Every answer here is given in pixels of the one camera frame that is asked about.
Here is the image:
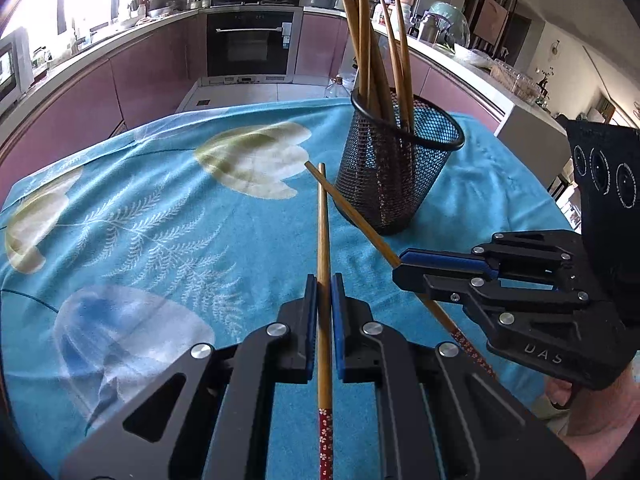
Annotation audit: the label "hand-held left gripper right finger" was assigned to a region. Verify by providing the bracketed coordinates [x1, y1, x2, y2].
[330, 272, 587, 480]

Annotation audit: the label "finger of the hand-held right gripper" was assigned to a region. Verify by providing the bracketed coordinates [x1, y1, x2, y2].
[400, 229, 584, 282]
[392, 262, 594, 332]

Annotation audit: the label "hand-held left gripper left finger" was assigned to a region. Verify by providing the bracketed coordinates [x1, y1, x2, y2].
[59, 274, 321, 480]

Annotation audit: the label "black mesh cup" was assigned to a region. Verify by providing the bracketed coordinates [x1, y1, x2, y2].
[333, 87, 466, 236]

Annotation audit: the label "red-ended wooden chopstick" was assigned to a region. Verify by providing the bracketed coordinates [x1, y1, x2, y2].
[304, 159, 499, 380]
[315, 162, 335, 480]

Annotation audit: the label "bundle of wooden chopsticks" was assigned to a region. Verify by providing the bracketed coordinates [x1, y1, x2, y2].
[333, 0, 418, 222]

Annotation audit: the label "person's right forearm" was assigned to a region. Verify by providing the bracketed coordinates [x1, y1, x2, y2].
[565, 362, 640, 467]

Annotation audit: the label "person's right hand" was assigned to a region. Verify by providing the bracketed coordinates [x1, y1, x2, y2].
[543, 376, 603, 425]

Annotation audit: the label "pink straight kitchen cabinets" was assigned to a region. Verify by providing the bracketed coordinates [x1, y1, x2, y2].
[294, 9, 502, 134]

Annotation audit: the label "clear plastic storage boxes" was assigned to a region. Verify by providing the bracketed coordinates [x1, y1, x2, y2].
[489, 57, 542, 104]

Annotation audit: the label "plastic oil bottle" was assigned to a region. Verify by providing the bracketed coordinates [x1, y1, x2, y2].
[324, 74, 349, 99]

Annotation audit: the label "blue printed tablecloth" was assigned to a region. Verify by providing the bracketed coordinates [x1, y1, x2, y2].
[0, 97, 582, 480]

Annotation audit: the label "steel kettle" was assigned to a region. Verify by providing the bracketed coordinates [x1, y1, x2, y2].
[416, 12, 441, 44]

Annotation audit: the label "green glass jar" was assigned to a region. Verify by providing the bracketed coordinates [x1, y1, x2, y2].
[429, 2, 472, 49]

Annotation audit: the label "black built-in oven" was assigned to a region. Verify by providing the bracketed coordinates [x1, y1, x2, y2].
[204, 6, 302, 79]

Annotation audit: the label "pink curved kitchen cabinets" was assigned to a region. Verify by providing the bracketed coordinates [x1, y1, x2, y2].
[0, 11, 209, 197]

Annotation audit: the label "white microwave oven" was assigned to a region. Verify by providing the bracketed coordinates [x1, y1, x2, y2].
[0, 41, 34, 112]

